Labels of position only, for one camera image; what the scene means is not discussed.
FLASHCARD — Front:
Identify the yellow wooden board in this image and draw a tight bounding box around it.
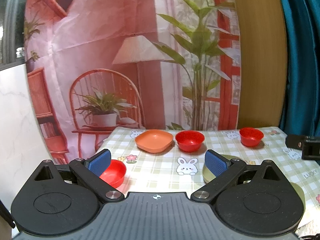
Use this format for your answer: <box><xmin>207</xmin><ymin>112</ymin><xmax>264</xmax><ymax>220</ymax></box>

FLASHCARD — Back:
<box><xmin>235</xmin><ymin>0</ymin><xmax>287</xmax><ymax>128</ymax></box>

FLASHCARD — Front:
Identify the red bowl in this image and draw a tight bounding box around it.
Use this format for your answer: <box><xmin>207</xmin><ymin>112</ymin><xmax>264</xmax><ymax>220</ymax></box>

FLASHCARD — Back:
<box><xmin>99</xmin><ymin>159</ymin><xmax>126</xmax><ymax>188</ymax></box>
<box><xmin>239</xmin><ymin>127</ymin><xmax>264</xmax><ymax>147</ymax></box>
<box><xmin>175</xmin><ymin>131</ymin><xmax>205</xmax><ymax>153</ymax></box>

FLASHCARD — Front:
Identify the teal curtain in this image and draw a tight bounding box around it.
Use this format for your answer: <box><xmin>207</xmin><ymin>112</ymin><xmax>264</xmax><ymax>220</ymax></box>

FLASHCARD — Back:
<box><xmin>280</xmin><ymin>0</ymin><xmax>319</xmax><ymax>136</ymax></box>

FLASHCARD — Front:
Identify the green checkered bunny tablecloth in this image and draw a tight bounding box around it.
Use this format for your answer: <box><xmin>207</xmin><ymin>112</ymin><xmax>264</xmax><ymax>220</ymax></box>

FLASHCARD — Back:
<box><xmin>98</xmin><ymin>127</ymin><xmax>319</xmax><ymax>236</ymax></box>

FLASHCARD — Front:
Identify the green square plate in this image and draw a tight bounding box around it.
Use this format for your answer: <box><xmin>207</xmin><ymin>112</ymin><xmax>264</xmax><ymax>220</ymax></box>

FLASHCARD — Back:
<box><xmin>202</xmin><ymin>154</ymin><xmax>240</xmax><ymax>184</ymax></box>
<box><xmin>290</xmin><ymin>182</ymin><xmax>305</xmax><ymax>210</ymax></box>

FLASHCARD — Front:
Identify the orange square plate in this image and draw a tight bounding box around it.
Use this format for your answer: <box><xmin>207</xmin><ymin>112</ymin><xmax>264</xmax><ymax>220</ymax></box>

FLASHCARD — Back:
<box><xmin>135</xmin><ymin>129</ymin><xmax>174</xmax><ymax>153</ymax></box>

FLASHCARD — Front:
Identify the printed room scene backdrop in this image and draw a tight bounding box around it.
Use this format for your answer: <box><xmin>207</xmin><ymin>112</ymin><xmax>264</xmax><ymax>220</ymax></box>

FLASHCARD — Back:
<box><xmin>24</xmin><ymin>0</ymin><xmax>241</xmax><ymax>164</ymax></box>

